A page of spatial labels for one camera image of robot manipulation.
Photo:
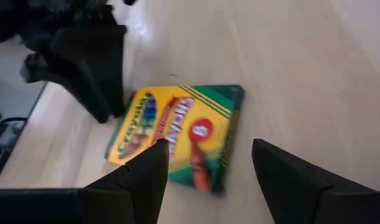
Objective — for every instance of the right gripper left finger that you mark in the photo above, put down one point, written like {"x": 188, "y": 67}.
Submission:
{"x": 140, "y": 186}

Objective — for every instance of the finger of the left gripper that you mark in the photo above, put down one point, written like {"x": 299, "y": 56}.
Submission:
{"x": 68, "y": 74}
{"x": 99, "y": 53}

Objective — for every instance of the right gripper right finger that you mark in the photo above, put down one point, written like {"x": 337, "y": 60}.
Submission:
{"x": 295, "y": 193}

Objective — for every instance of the yellow Crayola crayon box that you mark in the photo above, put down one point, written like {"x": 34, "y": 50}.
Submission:
{"x": 205, "y": 105}

